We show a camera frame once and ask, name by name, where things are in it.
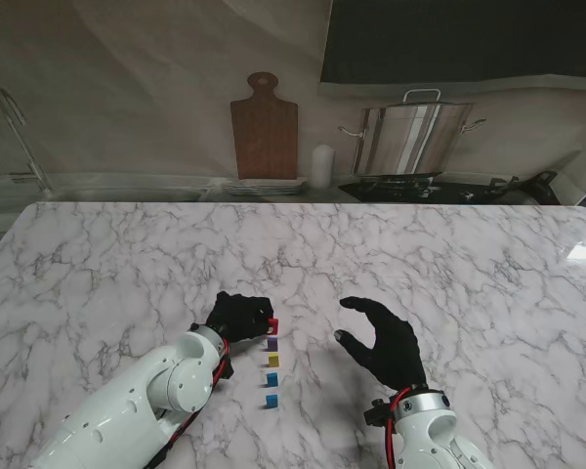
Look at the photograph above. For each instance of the stack of white plates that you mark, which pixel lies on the stack of white plates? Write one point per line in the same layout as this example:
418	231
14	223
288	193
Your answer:
266	186

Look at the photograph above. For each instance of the black gas stove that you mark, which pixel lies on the black gas stove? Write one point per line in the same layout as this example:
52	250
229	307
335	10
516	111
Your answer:
400	188

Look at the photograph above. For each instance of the dark range hood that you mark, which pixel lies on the dark range hood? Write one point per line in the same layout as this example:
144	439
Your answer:
469	39

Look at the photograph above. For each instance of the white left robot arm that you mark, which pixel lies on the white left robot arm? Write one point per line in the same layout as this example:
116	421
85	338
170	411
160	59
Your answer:
137	410

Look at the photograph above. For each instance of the steel stockpot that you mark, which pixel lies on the steel stockpot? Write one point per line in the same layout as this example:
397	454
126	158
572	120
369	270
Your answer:
410	139

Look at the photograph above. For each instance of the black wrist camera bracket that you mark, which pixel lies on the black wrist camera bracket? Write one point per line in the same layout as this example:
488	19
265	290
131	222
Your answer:
226	367
378	413

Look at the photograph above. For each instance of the steel sink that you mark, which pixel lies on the steel sink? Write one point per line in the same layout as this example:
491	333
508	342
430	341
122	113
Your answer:
127	188

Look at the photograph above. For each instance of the blue domino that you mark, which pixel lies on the blue domino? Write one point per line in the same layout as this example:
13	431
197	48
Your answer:
272	379
272	401

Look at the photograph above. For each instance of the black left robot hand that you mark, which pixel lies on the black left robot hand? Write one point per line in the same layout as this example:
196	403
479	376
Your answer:
239	320

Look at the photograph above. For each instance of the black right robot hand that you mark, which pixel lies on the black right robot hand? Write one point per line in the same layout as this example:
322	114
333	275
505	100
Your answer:
393	349

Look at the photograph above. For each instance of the red domino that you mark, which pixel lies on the red domino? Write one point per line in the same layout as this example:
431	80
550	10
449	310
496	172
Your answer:
273	325

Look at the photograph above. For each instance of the yellow domino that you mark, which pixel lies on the yellow domino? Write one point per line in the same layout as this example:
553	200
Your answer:
273	361

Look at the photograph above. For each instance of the brown wooden cutting board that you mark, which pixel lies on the brown wooden cutting board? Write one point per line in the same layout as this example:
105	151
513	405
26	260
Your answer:
264	137

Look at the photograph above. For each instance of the white candle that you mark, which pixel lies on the white candle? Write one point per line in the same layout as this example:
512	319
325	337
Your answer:
322	166

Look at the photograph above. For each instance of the black right wrist camera bracket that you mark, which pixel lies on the black right wrist camera bracket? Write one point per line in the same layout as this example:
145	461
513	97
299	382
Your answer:
378	413

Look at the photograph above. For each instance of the black left wrist camera bracket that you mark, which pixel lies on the black left wrist camera bracket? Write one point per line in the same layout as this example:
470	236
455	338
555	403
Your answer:
226	367

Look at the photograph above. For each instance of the purple domino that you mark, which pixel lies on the purple domino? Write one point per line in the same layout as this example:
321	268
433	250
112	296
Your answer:
272	344

